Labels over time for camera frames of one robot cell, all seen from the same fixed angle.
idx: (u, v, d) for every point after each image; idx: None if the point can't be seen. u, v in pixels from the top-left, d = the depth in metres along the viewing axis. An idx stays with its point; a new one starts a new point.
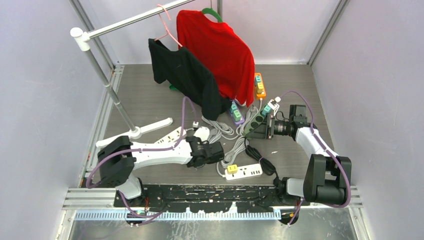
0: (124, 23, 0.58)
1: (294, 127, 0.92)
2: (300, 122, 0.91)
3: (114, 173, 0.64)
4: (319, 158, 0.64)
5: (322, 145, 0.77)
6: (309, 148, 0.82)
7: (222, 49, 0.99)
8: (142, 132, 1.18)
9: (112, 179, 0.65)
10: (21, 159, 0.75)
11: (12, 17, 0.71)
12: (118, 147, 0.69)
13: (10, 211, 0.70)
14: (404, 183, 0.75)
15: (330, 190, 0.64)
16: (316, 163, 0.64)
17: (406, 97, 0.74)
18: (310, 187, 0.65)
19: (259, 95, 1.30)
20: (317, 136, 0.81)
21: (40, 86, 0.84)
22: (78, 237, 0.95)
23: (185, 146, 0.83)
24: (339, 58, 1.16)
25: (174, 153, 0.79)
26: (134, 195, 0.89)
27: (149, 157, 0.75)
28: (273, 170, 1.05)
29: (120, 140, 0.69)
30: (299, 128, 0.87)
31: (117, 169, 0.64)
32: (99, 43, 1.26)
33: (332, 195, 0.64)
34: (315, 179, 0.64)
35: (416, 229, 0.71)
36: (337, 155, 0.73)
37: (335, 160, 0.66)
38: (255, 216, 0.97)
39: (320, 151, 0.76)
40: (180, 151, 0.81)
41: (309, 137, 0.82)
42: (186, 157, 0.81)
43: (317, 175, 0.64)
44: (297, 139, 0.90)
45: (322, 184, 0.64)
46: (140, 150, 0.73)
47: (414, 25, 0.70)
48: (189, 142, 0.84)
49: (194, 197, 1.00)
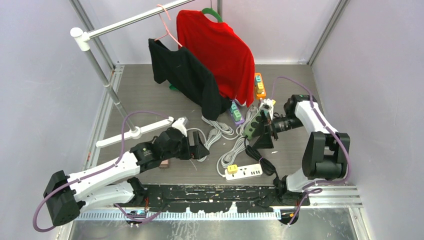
0: (124, 23, 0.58)
1: (293, 100, 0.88)
2: (300, 97, 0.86)
3: (59, 210, 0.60)
4: (318, 136, 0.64)
5: (323, 122, 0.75)
6: (308, 123, 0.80)
7: (222, 49, 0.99)
8: (142, 132, 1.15)
9: (60, 216, 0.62)
10: (22, 159, 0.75)
11: (11, 16, 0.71)
12: (57, 185, 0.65)
13: (10, 211, 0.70)
14: (404, 183, 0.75)
15: (329, 164, 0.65)
16: (317, 141, 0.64)
17: (405, 97, 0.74)
18: (309, 164, 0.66)
19: (259, 95, 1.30)
20: (317, 111, 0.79)
21: (41, 85, 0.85)
22: (78, 237, 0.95)
23: (130, 158, 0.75)
24: (339, 58, 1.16)
25: (119, 170, 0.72)
26: (128, 198, 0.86)
27: (92, 184, 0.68)
28: (273, 170, 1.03)
29: (57, 177, 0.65)
30: (299, 102, 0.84)
31: (60, 204, 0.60)
32: (99, 43, 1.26)
33: (331, 168, 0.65)
34: (314, 156, 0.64)
35: (417, 230, 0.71)
36: (337, 132, 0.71)
37: (334, 135, 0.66)
38: (255, 216, 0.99)
39: (319, 128, 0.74)
40: (125, 166, 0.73)
41: (308, 112, 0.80)
42: (133, 168, 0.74)
43: (316, 152, 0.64)
44: (296, 112, 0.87)
45: (320, 160, 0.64)
46: (78, 180, 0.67)
47: (414, 25, 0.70)
48: (134, 152, 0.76)
49: (194, 197, 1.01)
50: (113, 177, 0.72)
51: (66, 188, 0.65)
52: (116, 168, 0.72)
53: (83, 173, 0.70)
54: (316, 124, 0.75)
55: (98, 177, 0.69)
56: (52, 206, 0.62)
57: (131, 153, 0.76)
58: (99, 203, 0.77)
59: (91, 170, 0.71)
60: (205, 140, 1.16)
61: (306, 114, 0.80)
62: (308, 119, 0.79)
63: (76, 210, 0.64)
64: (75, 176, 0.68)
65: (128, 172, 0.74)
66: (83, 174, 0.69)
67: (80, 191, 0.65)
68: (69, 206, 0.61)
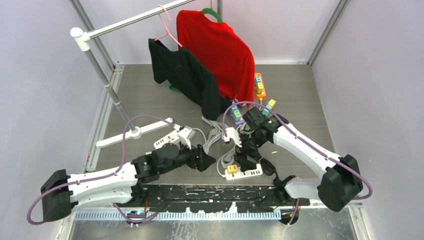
0: (124, 23, 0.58)
1: (266, 130, 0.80)
2: (270, 124, 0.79)
3: (54, 207, 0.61)
4: (333, 176, 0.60)
5: (322, 154, 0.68)
6: (303, 156, 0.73)
7: (222, 49, 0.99)
8: (142, 132, 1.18)
9: (52, 213, 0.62)
10: (21, 159, 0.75)
11: (11, 16, 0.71)
12: (57, 183, 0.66)
13: (10, 210, 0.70)
14: (404, 183, 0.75)
15: (351, 189, 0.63)
16: (335, 182, 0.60)
17: (405, 97, 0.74)
18: (335, 201, 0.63)
19: (259, 95, 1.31)
20: (302, 138, 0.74)
21: (41, 85, 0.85)
22: (78, 237, 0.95)
23: (129, 169, 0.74)
24: (339, 58, 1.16)
25: (117, 179, 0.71)
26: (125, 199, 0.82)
27: (89, 188, 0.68)
28: (273, 170, 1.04)
29: (57, 175, 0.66)
30: (275, 134, 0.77)
31: (56, 203, 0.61)
32: (99, 43, 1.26)
33: (353, 192, 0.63)
34: (338, 195, 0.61)
35: (417, 230, 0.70)
36: (339, 158, 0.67)
37: (341, 164, 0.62)
38: (255, 216, 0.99)
39: (324, 164, 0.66)
40: (124, 176, 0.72)
41: (294, 143, 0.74)
42: (131, 180, 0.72)
43: (338, 191, 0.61)
44: (277, 143, 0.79)
45: (343, 193, 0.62)
46: (77, 182, 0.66)
47: (414, 25, 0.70)
48: (135, 164, 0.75)
49: (194, 197, 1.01)
50: (110, 185, 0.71)
51: (64, 187, 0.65)
52: (116, 177, 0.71)
53: (82, 176, 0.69)
54: (317, 159, 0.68)
55: (97, 183, 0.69)
56: (46, 203, 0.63)
57: (132, 165, 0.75)
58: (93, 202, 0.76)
59: (92, 175, 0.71)
60: (205, 140, 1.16)
61: (294, 145, 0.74)
62: (301, 151, 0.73)
63: (69, 210, 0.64)
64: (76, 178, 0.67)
65: (125, 183, 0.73)
66: (83, 177, 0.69)
67: (77, 193, 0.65)
68: (64, 206, 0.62)
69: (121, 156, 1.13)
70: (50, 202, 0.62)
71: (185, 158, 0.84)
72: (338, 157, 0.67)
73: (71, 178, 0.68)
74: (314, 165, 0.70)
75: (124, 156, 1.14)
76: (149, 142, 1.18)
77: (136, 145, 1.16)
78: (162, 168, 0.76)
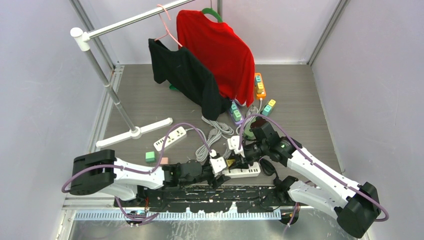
0: (124, 23, 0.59)
1: (279, 155, 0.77)
2: (283, 148, 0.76)
3: (93, 183, 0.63)
4: (355, 207, 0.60)
5: (341, 182, 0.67)
6: (319, 184, 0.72)
7: (222, 49, 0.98)
8: (142, 132, 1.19)
9: (87, 188, 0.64)
10: (21, 159, 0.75)
11: (11, 16, 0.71)
12: (101, 161, 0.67)
13: (10, 210, 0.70)
14: (404, 183, 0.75)
15: (371, 217, 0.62)
16: (356, 211, 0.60)
17: (405, 97, 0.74)
18: (357, 228, 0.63)
19: (259, 95, 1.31)
20: (318, 165, 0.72)
21: (41, 86, 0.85)
22: (78, 237, 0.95)
23: (161, 173, 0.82)
24: (339, 57, 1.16)
25: (150, 178, 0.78)
26: (129, 198, 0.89)
27: (128, 177, 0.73)
28: (273, 171, 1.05)
29: (104, 155, 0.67)
30: (289, 158, 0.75)
31: (97, 180, 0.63)
32: (99, 43, 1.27)
33: (374, 217, 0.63)
34: (359, 223, 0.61)
35: (418, 230, 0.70)
36: (359, 187, 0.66)
37: (362, 193, 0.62)
38: (255, 216, 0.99)
39: (345, 194, 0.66)
40: (155, 178, 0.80)
41: (310, 169, 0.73)
42: (158, 184, 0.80)
43: (360, 220, 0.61)
44: (291, 167, 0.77)
45: (365, 220, 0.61)
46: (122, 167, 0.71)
47: (413, 25, 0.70)
48: (164, 170, 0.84)
49: (194, 197, 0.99)
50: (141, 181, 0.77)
51: (109, 168, 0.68)
52: (149, 176, 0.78)
53: (125, 164, 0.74)
54: (336, 188, 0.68)
55: (133, 175, 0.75)
56: (83, 177, 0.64)
57: (162, 171, 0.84)
58: (109, 191, 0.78)
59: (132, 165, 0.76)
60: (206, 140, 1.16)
61: (310, 172, 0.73)
62: (320, 180, 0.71)
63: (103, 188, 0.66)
64: (121, 163, 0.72)
65: (151, 184, 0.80)
66: (125, 165, 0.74)
67: (118, 178, 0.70)
68: (104, 185, 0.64)
69: (121, 156, 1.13)
70: (89, 177, 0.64)
71: (207, 175, 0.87)
72: (358, 186, 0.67)
73: (116, 161, 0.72)
74: (333, 194, 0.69)
75: (124, 156, 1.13)
76: (149, 142, 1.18)
77: (136, 145, 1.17)
78: (182, 182, 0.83)
